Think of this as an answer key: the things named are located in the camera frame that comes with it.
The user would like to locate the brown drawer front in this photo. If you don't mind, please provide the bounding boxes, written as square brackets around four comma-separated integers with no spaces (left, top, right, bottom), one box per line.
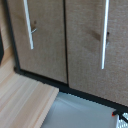
[6,0,70,85]
[64,0,128,108]

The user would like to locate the silver drawer handle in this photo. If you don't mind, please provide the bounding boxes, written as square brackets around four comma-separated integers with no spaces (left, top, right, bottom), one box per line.
[100,0,111,71]
[22,0,39,51]

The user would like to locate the white board surface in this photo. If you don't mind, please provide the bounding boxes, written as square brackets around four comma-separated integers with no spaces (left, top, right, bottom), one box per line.
[40,91,128,128]

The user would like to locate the red black small object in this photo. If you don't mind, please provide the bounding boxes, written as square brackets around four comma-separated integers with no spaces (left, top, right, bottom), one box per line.
[111,110,128,125]

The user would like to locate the dark frame drawer cabinet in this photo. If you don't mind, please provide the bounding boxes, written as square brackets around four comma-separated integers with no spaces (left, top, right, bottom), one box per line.
[2,0,128,113]

